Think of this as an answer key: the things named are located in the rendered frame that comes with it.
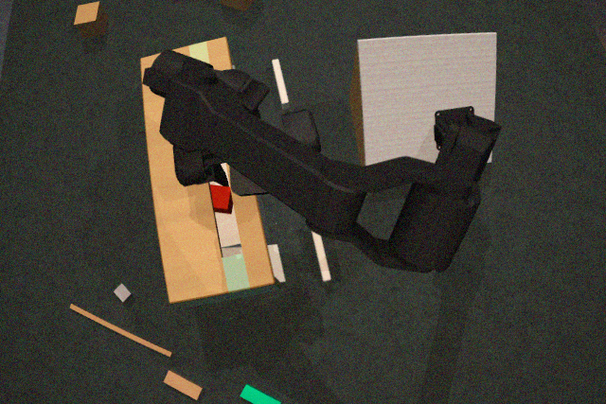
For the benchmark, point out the red cube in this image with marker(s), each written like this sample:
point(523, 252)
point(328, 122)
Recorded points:
point(222, 198)

